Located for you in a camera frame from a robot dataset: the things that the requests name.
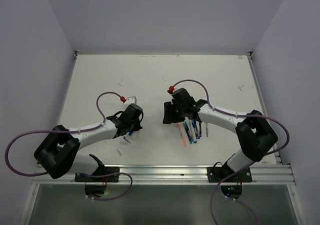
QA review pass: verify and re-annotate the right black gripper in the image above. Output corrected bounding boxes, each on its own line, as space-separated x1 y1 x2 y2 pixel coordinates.
162 100 186 123

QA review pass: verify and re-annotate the orange gel pen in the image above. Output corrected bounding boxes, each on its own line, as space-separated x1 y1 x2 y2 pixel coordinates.
177 123 187 147

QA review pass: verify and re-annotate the teal dark gel pen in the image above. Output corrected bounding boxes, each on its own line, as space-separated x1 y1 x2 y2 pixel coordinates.
183 121 194 144

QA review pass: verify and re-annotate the blue clear gel pen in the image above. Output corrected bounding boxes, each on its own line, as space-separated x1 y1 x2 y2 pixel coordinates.
194 120 200 139

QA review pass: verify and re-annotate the blue cap marker pen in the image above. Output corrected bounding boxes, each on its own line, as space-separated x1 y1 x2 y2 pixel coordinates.
190 120 198 139

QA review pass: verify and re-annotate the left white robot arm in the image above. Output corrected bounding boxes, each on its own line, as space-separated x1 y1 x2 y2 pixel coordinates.
34 103 143 182

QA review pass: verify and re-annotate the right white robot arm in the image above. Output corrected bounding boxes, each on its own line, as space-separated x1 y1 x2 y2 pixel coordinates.
162 86 278 182

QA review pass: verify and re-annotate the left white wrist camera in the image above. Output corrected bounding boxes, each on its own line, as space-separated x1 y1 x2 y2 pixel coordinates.
123 96 137 105

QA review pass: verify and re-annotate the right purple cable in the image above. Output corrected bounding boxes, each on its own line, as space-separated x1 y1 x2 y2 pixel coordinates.
167 79 291 225

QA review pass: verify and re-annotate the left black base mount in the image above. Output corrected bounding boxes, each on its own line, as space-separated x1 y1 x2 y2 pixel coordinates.
74 154 123 201

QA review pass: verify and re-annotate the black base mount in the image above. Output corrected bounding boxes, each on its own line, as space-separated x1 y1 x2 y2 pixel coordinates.
74 154 123 201
206 161 253 200

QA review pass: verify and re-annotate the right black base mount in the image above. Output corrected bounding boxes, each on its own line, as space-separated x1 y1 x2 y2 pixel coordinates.
206 161 253 200

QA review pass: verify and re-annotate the aluminium front rail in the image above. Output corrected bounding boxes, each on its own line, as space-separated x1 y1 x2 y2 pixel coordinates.
31 162 295 186

